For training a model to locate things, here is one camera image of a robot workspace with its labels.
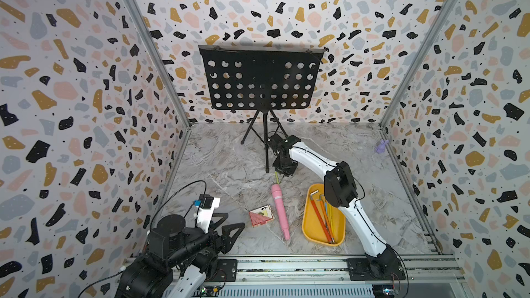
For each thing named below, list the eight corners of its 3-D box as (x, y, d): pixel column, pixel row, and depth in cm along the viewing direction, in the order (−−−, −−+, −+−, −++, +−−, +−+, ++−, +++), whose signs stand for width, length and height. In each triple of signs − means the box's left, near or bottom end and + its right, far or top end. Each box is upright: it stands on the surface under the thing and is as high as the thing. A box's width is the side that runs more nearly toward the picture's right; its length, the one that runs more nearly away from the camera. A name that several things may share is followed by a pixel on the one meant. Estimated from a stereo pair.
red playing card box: (253, 228, 86) (252, 226, 84) (248, 213, 90) (248, 211, 88) (274, 220, 88) (274, 218, 86) (269, 206, 92) (269, 204, 90)
